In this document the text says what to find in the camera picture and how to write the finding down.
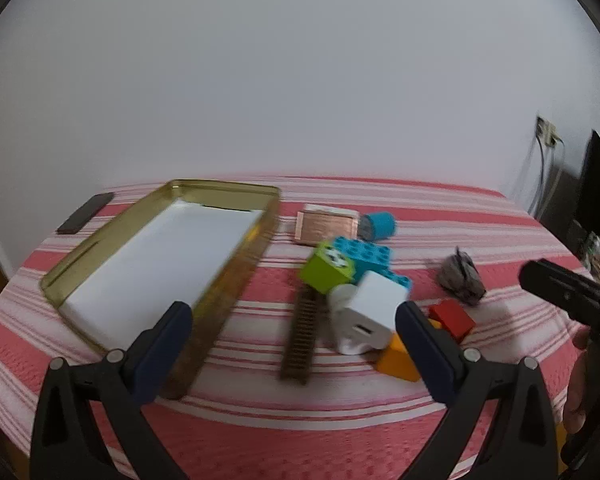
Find person's right hand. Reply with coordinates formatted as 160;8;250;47
562;327;591;436

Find green cube with soccer ball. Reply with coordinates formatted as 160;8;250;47
299;241;356;295

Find brown toy ladder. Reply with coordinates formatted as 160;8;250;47
280;282;331;385

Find hanging cables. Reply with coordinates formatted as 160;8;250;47
527;140;566;221

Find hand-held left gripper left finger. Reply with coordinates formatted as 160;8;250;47
30;301;193;480

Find orange toy block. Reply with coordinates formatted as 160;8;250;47
375;317;443;383

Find large blue toy brick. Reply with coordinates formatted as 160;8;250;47
330;236;396;281

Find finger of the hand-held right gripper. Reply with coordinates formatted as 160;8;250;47
519;259;595;313

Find grey toy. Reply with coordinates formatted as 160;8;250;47
437;246;487;306

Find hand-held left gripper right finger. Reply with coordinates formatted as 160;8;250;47
396;301;558;480

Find black phone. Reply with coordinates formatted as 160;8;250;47
57;192;115;235

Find wall socket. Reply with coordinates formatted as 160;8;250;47
536;116;563;148

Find copper card case lid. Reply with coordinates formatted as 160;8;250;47
295;209;359;247

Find clear plastic bag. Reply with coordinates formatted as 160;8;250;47
582;232;600;281

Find white card box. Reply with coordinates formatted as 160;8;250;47
304;203;357;217

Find white charger adapter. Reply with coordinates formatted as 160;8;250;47
328;271;406;356

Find gold metal tin tray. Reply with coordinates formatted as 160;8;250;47
40;179;282;401

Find red white striped blanket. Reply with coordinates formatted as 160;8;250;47
0;176;600;480

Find red toy block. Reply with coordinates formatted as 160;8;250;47
426;300;477;343

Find blue toy cylinder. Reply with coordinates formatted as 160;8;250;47
357;212;397;242

